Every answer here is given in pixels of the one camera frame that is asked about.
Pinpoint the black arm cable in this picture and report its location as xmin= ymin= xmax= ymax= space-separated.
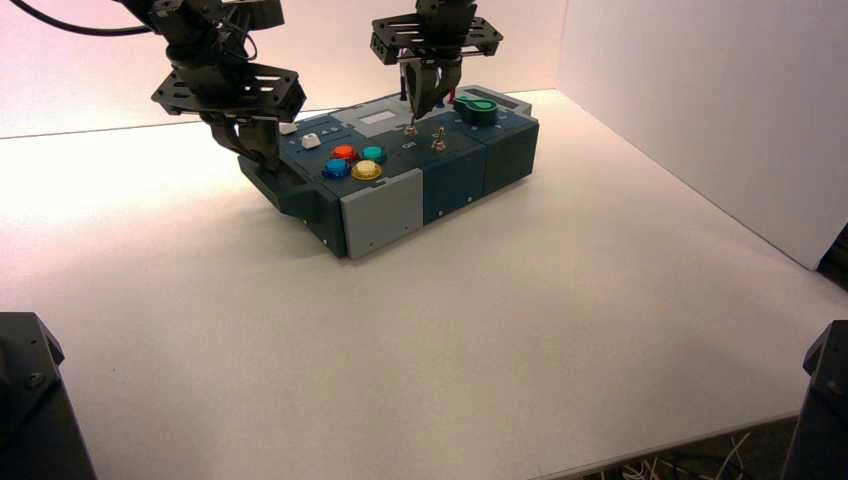
xmin=6 ymin=0 xmax=155 ymax=38

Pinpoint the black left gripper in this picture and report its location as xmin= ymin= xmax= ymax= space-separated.
xmin=150 ymin=38 xmax=308 ymax=174

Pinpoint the dark teal grey control box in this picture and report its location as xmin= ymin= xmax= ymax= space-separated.
xmin=237 ymin=84 xmax=541 ymax=260

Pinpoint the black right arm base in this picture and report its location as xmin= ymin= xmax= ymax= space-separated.
xmin=781 ymin=319 xmax=848 ymax=480

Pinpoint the green rotary knob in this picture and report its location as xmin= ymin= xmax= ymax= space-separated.
xmin=453 ymin=95 xmax=499 ymax=128

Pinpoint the dark object behind white board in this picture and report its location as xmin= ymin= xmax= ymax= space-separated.
xmin=814 ymin=221 xmax=848 ymax=293

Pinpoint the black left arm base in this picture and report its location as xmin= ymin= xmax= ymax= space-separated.
xmin=0 ymin=311 xmax=98 ymax=480

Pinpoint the white cable pile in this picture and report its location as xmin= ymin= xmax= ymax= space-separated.
xmin=616 ymin=431 xmax=753 ymax=480

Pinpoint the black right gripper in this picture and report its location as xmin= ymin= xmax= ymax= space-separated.
xmin=369 ymin=14 xmax=504 ymax=122

